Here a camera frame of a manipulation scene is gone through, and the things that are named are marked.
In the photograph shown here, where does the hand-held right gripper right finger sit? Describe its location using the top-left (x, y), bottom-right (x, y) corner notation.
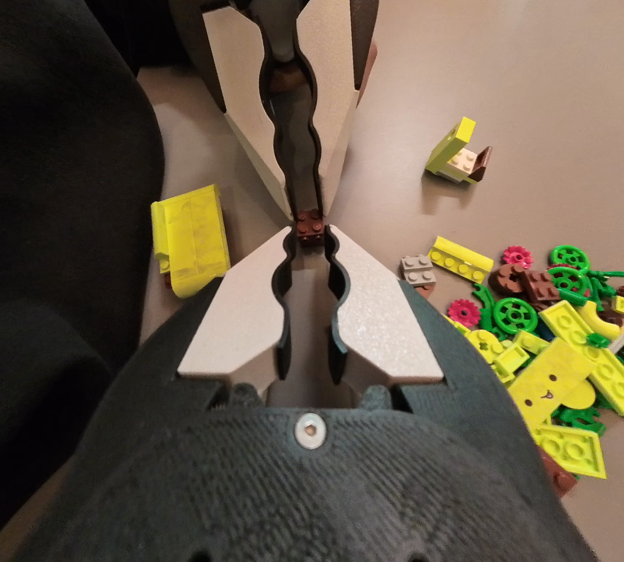
top-left (324, 225), bottom-right (445, 398)

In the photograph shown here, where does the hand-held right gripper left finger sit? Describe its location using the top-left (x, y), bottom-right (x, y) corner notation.
top-left (177, 226), bottom-right (294, 398)

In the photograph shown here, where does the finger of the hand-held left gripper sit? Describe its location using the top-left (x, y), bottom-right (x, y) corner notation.
top-left (295, 0), bottom-right (361, 219)
top-left (201, 5), bottom-right (300, 221)

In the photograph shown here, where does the large lime brick assembly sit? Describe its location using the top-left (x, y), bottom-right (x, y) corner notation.
top-left (150, 184), bottom-right (232, 299)

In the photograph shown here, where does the brown square brick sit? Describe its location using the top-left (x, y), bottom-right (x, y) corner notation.
top-left (295, 207), bottom-right (326, 247)

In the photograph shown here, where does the small lime brown brick block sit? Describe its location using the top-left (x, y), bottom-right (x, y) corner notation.
top-left (425, 117), bottom-right (493, 186)

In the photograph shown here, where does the person's left hand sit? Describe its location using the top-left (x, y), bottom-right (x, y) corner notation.
top-left (269, 62), bottom-right (307, 94)

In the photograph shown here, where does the small grey plate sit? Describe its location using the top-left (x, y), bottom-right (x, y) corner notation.
top-left (400, 254), bottom-right (438, 298)

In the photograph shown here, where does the pile of loose toy bricks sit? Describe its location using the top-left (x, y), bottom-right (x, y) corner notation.
top-left (446, 244), bottom-right (624, 497)

